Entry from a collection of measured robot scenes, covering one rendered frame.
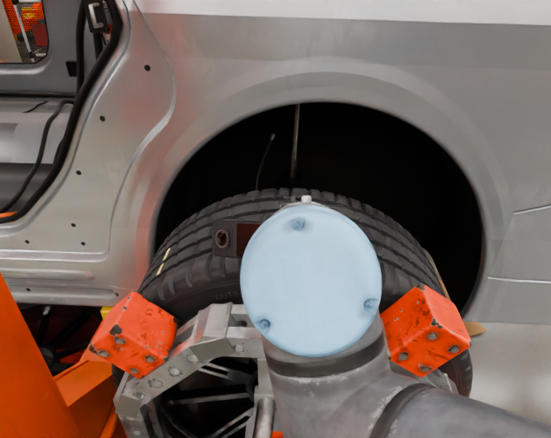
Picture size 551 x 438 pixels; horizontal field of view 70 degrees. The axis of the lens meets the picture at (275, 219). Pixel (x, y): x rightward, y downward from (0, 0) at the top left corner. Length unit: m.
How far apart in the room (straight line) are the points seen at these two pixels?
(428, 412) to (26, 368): 0.57
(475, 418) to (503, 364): 1.92
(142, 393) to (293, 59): 0.60
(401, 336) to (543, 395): 1.61
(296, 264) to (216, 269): 0.35
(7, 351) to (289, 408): 0.45
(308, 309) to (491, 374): 1.88
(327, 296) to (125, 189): 0.72
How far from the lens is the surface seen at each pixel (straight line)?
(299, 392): 0.29
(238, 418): 0.91
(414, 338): 0.55
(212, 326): 0.56
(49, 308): 1.66
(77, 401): 0.90
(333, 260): 0.24
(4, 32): 5.59
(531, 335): 2.37
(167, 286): 0.63
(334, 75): 0.76
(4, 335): 0.65
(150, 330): 0.60
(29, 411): 0.73
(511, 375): 2.14
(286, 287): 0.25
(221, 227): 0.48
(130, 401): 0.70
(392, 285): 0.60
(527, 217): 1.00
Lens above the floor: 1.53
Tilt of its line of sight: 33 degrees down
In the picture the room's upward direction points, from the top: straight up
